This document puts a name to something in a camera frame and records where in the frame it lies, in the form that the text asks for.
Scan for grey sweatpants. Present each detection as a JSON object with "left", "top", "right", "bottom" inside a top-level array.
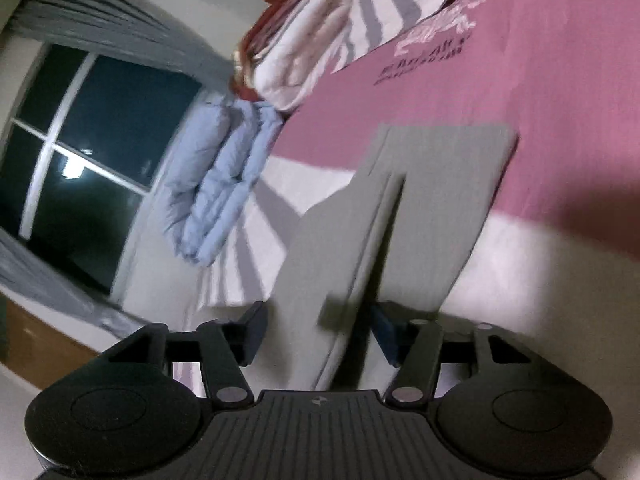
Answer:
[{"left": 248, "top": 125, "right": 518, "bottom": 391}]

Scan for folded light blue quilt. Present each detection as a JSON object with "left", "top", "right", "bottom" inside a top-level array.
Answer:
[{"left": 163, "top": 96, "right": 283, "bottom": 266}]

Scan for dark window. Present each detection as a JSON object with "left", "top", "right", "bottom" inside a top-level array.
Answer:
[{"left": 1, "top": 46, "right": 201, "bottom": 302}]

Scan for folded white pink blanket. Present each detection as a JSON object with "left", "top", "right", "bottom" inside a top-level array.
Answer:
[{"left": 252, "top": 0, "right": 352, "bottom": 113}]

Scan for striped pink grey bedsheet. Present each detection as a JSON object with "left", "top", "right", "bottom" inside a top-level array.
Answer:
[{"left": 125, "top": 0, "right": 639, "bottom": 398}]

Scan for grey curtain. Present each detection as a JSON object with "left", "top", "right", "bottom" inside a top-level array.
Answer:
[{"left": 1, "top": 0, "right": 231, "bottom": 337}]

